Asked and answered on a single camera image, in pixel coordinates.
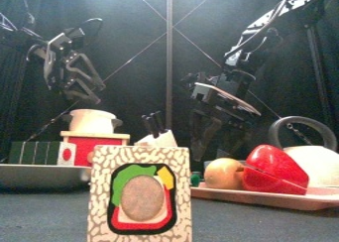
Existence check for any yellow toy onion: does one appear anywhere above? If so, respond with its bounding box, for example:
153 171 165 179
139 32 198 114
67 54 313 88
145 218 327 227
203 157 246 190

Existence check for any white toy knife block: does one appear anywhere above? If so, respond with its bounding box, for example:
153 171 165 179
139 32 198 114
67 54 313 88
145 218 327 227
134 110 179 148

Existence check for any grey vertical frame pole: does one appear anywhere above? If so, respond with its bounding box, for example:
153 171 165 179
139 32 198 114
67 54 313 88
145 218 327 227
165 0 175 131

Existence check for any pink plastic tray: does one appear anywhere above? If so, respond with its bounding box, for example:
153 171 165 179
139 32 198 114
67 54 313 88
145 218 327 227
190 181 339 212

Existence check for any small green toy piece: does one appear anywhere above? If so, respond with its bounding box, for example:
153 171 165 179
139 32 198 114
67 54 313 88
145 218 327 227
190 172 203 187

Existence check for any red toy bell pepper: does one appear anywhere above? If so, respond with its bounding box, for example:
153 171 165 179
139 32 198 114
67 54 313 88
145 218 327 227
242 144 311 196

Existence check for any silver metal tray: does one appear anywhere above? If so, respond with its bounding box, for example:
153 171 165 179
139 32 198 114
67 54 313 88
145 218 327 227
0 163 93 191

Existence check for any white toy pot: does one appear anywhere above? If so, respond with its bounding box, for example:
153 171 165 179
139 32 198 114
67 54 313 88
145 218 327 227
62 108 125 135

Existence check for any green striped sushi block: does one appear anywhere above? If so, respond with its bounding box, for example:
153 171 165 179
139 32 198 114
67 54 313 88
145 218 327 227
8 140 79 167

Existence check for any patterned sandwich picture box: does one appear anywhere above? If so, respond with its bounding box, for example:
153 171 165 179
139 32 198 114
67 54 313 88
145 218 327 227
86 145 194 242

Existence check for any red wooden toy stove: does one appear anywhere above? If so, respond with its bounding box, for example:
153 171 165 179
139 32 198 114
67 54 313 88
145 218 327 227
60 130 131 168

